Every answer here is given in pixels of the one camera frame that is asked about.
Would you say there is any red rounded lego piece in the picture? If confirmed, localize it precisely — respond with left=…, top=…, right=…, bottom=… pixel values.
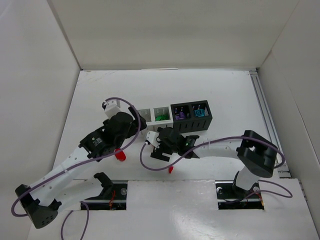
left=114, top=148, right=127, bottom=162

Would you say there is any green lego brick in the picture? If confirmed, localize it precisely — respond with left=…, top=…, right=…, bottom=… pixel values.
left=155, top=114, right=170, bottom=122

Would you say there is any small red lego piece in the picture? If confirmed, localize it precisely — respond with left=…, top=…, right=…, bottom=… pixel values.
left=168, top=166, right=174, bottom=174

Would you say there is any purple rectangular lego brick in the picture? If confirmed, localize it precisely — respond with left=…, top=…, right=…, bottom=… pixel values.
left=175, top=111, right=187, bottom=120

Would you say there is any teal rounded lego piece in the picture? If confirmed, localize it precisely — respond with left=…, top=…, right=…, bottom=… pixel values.
left=193, top=109, right=206, bottom=118

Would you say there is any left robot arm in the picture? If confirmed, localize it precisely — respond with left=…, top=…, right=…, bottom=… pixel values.
left=15, top=107, right=147, bottom=229

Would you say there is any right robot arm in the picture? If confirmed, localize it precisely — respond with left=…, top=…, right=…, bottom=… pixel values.
left=145, top=127, right=279, bottom=191

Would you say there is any white double bin container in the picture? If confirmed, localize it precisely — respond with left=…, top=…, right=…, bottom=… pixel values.
left=137, top=106, right=173, bottom=134

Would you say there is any black double bin container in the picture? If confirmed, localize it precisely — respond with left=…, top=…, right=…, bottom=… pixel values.
left=170, top=100, right=213, bottom=134

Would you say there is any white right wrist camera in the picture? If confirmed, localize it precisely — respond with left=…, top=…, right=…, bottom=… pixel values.
left=145, top=131, right=160, bottom=149

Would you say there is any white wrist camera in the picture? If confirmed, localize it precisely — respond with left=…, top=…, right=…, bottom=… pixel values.
left=145, top=131, right=160, bottom=149
left=102, top=99, right=121, bottom=119

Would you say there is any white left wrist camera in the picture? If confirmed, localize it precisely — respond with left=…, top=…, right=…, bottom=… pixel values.
left=102, top=99, right=121, bottom=119

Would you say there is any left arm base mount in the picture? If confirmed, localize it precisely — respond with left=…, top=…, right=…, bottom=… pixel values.
left=83, top=172, right=128, bottom=211

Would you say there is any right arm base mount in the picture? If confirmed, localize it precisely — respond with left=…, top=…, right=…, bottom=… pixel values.
left=215, top=171, right=265, bottom=210

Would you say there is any aluminium rail right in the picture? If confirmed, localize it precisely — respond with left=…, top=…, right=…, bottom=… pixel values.
left=249, top=70, right=279, bottom=147

